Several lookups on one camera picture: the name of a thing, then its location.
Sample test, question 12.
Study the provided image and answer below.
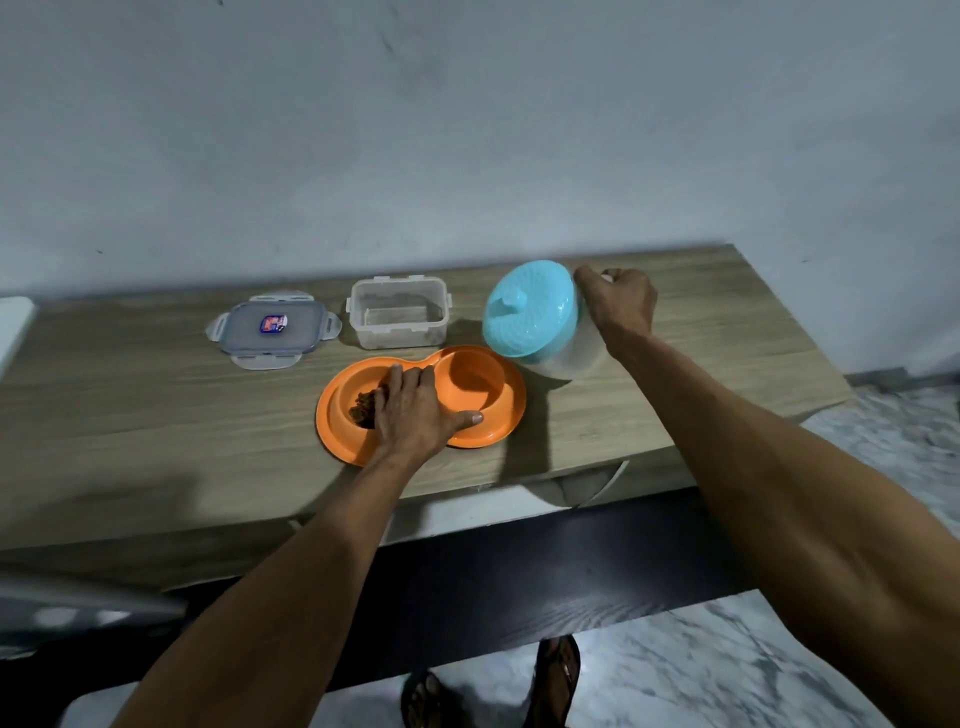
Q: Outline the person's left hand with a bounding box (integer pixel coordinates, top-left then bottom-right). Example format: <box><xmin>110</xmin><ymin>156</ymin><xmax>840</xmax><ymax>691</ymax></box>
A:
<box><xmin>372</xmin><ymin>364</ymin><xmax>484</xmax><ymax>469</ymax></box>

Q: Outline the person's right hand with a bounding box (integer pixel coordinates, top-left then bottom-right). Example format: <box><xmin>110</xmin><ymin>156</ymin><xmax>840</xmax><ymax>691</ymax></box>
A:
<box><xmin>573</xmin><ymin>265</ymin><xmax>659</xmax><ymax>359</ymax></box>

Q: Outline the orange double pet bowl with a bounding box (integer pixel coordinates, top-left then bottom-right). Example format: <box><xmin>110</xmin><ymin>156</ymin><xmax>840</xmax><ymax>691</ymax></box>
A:
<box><xmin>315</xmin><ymin>345</ymin><xmax>528</xmax><ymax>468</ymax></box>

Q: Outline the clear jug with blue lid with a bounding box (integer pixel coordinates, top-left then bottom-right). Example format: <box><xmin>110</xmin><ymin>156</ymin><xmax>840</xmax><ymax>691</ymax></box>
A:
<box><xmin>481</xmin><ymin>260</ymin><xmax>610</xmax><ymax>381</ymax></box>

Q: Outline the person's right forearm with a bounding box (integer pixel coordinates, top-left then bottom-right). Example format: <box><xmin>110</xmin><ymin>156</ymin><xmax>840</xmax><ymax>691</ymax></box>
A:
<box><xmin>611</xmin><ymin>330</ymin><xmax>960</xmax><ymax>728</ymax></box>

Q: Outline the person's left forearm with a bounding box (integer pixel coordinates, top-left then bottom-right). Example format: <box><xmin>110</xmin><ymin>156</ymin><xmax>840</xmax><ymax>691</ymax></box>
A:
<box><xmin>111</xmin><ymin>448</ymin><xmax>417</xmax><ymax>728</ymax></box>

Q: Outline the clear plastic food container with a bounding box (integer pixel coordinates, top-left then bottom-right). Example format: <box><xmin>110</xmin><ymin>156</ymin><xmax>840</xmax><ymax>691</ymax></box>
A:
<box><xmin>345</xmin><ymin>275</ymin><xmax>454</xmax><ymax>351</ymax></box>

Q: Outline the clear snap-lock container lid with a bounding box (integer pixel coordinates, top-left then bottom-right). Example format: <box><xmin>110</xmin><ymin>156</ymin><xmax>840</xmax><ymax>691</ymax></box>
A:
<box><xmin>206</xmin><ymin>291</ymin><xmax>343</xmax><ymax>371</ymax></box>

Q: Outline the person's right foot in sandal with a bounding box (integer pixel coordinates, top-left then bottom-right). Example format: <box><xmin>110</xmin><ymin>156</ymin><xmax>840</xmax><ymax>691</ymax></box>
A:
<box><xmin>526</xmin><ymin>634</ymin><xmax>582</xmax><ymax>728</ymax></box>

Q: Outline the person's foot in sandal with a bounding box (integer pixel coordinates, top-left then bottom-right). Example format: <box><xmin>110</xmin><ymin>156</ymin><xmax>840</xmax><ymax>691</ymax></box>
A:
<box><xmin>526</xmin><ymin>634</ymin><xmax>582</xmax><ymax>728</ymax></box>
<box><xmin>400</xmin><ymin>671</ymin><xmax>460</xmax><ymax>728</ymax></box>

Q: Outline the person's left foot in sandal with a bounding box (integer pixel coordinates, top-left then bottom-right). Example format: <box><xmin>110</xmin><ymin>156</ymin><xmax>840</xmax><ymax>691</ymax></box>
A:
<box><xmin>400</xmin><ymin>671</ymin><xmax>460</xmax><ymax>728</ymax></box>

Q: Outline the white object at table edge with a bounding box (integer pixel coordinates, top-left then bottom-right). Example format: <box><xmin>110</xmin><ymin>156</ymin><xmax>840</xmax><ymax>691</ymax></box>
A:
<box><xmin>0</xmin><ymin>296</ymin><xmax>37</xmax><ymax>376</ymax></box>

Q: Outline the grey chair part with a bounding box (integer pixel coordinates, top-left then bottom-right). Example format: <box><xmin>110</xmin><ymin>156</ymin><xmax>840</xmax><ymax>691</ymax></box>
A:
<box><xmin>0</xmin><ymin>567</ymin><xmax>189</xmax><ymax>661</ymax></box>

